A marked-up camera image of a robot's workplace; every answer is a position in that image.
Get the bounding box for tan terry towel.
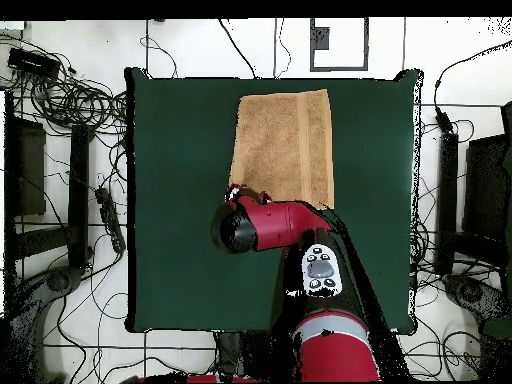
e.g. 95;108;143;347
228;88;336;211

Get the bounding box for dark green table cloth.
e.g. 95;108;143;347
124;66;424;335

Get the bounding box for black power strip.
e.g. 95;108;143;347
94;186;127;254

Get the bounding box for grey tripod base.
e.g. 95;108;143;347
7;266;85;381
441;273;512;321

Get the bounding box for black rectangular box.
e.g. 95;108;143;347
7;47;61;79

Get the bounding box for black stand frame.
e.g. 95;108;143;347
3;90;95;281
434;102;512;277

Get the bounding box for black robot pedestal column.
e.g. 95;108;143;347
214;330;281;379

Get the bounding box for tangled black cables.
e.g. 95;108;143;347
0;33;130;139

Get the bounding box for grey square floor frame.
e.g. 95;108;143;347
309;17;370;72

